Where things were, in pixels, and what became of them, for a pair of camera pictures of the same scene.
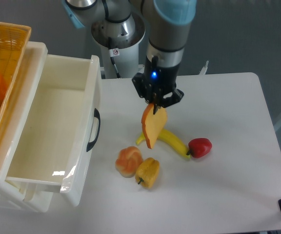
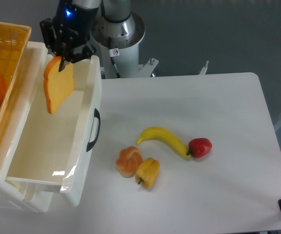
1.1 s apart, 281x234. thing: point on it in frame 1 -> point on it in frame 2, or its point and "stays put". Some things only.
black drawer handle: x=96 y=114 stays put
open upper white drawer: x=58 y=129 stays put
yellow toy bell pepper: x=147 y=172 stays put
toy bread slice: x=152 y=124 -> x=57 y=85
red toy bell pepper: x=199 y=147 stays put
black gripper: x=157 y=86 -> x=68 y=34
